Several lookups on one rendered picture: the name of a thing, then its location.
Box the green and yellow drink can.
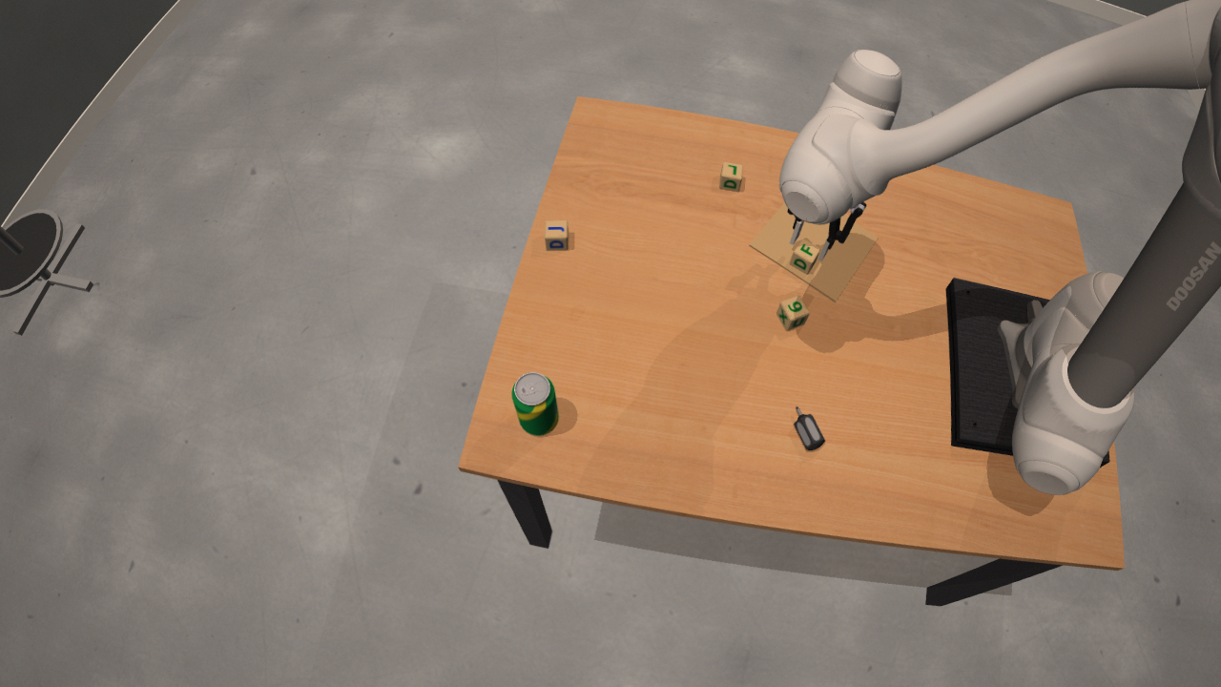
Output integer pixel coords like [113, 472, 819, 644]
[512, 372, 559, 436]

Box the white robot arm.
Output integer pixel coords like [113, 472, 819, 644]
[779, 0, 1221, 495]

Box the tan flat mat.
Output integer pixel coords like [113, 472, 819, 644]
[748, 203, 879, 301]

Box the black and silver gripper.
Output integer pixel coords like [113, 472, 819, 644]
[790, 203, 866, 261]

